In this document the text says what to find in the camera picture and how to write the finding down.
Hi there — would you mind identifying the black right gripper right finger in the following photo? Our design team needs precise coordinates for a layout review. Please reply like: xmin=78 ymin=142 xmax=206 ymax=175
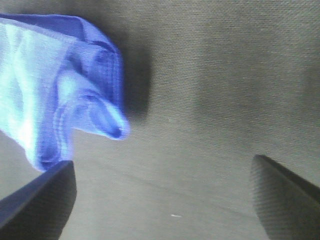
xmin=250 ymin=155 xmax=320 ymax=240

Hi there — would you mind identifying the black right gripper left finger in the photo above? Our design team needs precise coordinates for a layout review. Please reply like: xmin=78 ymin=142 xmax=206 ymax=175
xmin=0 ymin=161 xmax=77 ymax=240

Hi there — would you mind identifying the blue microfiber towel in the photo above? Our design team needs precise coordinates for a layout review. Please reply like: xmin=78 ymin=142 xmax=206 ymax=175
xmin=0 ymin=13 xmax=130 ymax=172

